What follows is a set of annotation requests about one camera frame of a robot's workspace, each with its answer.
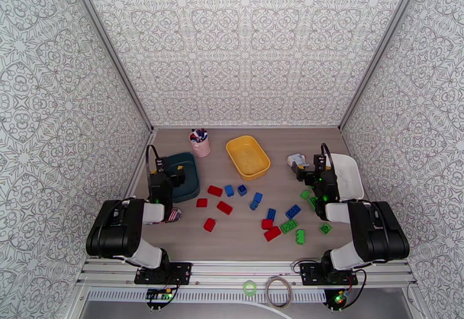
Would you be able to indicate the small circuit board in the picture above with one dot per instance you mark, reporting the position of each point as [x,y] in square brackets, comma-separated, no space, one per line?
[158,295]
[340,298]

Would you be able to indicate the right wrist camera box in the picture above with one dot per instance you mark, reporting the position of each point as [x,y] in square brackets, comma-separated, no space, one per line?
[319,164]

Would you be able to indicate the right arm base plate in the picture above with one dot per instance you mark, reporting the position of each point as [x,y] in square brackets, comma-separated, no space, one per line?
[310,274]

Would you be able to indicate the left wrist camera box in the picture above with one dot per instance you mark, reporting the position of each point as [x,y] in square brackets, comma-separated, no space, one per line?
[162,166]

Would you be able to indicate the flag patterned paper item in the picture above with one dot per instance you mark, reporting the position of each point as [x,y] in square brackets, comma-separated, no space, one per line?
[174,215]

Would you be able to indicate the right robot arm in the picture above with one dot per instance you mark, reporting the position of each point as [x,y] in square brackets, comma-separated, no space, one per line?
[377,231]

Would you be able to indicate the yellow plastic container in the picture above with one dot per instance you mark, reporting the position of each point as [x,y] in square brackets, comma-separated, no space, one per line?
[248,156]

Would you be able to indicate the right small circuit board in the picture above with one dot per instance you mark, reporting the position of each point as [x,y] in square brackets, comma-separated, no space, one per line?
[340,298]

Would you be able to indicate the pink pen cup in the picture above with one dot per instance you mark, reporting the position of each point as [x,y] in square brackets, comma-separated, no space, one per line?
[201,148]

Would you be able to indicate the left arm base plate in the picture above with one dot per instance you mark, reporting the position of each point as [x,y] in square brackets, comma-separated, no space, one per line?
[181,272]

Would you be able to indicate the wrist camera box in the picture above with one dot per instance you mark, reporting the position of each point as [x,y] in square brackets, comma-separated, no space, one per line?
[162,166]
[319,164]

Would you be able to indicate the aluminium frame post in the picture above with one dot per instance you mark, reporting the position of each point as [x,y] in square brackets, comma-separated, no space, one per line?
[112,49]
[382,49]

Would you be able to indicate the long red lego brick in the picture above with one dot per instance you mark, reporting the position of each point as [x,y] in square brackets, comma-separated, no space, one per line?
[215,191]
[272,234]
[224,207]

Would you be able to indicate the long green lego brick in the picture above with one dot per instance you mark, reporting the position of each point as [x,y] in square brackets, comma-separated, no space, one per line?
[289,226]
[300,236]

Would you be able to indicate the aluminium mounting rail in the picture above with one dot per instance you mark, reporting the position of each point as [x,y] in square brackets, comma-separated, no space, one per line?
[239,269]

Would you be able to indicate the purple capped marker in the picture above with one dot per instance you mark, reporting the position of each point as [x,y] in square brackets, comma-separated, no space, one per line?
[200,132]

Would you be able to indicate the white plastic container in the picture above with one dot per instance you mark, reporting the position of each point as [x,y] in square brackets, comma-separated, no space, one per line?
[348,176]

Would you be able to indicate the grey pencil sharpener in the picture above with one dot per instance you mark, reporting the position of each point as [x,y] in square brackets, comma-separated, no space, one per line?
[295,160]

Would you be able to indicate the perforated metal strip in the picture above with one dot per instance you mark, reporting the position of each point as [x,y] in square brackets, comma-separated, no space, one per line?
[217,295]

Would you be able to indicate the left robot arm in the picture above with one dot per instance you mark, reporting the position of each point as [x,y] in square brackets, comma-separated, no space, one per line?
[116,227]

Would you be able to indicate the left small circuit board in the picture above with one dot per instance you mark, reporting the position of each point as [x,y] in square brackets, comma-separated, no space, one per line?
[158,295]

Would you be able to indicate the long blue lego brick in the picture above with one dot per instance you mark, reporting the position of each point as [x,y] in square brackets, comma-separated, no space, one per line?
[293,211]

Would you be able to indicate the teal plastic container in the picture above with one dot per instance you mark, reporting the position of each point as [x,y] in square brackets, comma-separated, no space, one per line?
[190,184]

